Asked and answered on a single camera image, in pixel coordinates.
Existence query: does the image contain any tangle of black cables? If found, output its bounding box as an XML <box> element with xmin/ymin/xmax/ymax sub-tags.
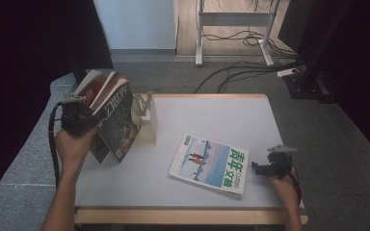
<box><xmin>201</xmin><ymin>29</ymin><xmax>300</xmax><ymax>62</ymax></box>

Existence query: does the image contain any white green-print magazine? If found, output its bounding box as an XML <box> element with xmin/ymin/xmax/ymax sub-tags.
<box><xmin>168</xmin><ymin>134</ymin><xmax>251</xmax><ymax>196</ymax></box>

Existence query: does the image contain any portrait cover magazine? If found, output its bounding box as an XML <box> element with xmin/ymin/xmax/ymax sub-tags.
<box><xmin>71</xmin><ymin>69</ymin><xmax>110</xmax><ymax>164</ymax></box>

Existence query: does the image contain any person's left hand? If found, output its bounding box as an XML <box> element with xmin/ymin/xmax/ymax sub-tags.
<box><xmin>54</xmin><ymin>125</ymin><xmax>99</xmax><ymax>175</ymax></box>

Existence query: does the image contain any person's right hand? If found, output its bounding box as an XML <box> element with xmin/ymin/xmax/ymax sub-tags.
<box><xmin>268</xmin><ymin>168</ymin><xmax>302</xmax><ymax>205</ymax></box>

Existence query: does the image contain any white power strip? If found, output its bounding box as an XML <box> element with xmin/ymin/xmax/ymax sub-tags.
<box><xmin>277</xmin><ymin>67</ymin><xmax>301</xmax><ymax>79</ymax></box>

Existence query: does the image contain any black floor cable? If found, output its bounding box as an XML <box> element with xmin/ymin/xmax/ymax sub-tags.
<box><xmin>216</xmin><ymin>66</ymin><xmax>282</xmax><ymax>94</ymax></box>
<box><xmin>193</xmin><ymin>60</ymin><xmax>304</xmax><ymax>94</ymax></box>

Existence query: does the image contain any thick black gripper cable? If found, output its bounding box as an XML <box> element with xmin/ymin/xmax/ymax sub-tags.
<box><xmin>47</xmin><ymin>101</ymin><xmax>66</xmax><ymax>187</ymax></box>

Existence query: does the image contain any red-brown cover magazine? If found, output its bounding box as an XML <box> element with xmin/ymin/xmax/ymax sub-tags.
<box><xmin>90</xmin><ymin>70</ymin><xmax>124</xmax><ymax>114</ymax></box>

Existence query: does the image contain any black curtain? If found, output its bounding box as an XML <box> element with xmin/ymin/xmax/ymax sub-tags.
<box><xmin>333</xmin><ymin>0</ymin><xmax>370</xmax><ymax>167</ymax></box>
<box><xmin>0</xmin><ymin>0</ymin><xmax>115</xmax><ymax>215</ymax></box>

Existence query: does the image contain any black stand with base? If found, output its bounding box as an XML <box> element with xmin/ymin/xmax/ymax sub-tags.
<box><xmin>283</xmin><ymin>0</ymin><xmax>355</xmax><ymax>104</ymax></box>
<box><xmin>66</xmin><ymin>61</ymin><xmax>90</xmax><ymax>97</ymax></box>

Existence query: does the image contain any dark blue cover magazine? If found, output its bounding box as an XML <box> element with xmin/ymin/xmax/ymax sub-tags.
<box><xmin>91</xmin><ymin>80</ymin><xmax>141</xmax><ymax>164</ymax></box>

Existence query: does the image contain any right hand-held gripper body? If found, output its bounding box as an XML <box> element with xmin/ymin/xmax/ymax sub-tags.
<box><xmin>267</xmin><ymin>144</ymin><xmax>298</xmax><ymax>179</ymax></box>

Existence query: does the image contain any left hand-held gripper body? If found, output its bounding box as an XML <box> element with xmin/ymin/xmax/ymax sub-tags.
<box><xmin>60</xmin><ymin>93</ymin><xmax>94</xmax><ymax>138</ymax></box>

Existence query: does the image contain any dark panel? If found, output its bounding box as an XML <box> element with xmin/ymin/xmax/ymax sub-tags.
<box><xmin>277</xmin><ymin>0</ymin><xmax>316</xmax><ymax>54</ymax></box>

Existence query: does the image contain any beige expandable book rack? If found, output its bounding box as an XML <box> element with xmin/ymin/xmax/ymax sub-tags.
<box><xmin>131</xmin><ymin>91</ymin><xmax>159</xmax><ymax>147</ymax></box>

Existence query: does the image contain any white metal desk frame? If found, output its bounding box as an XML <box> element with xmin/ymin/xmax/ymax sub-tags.
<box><xmin>195</xmin><ymin>0</ymin><xmax>280</xmax><ymax>67</ymax></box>

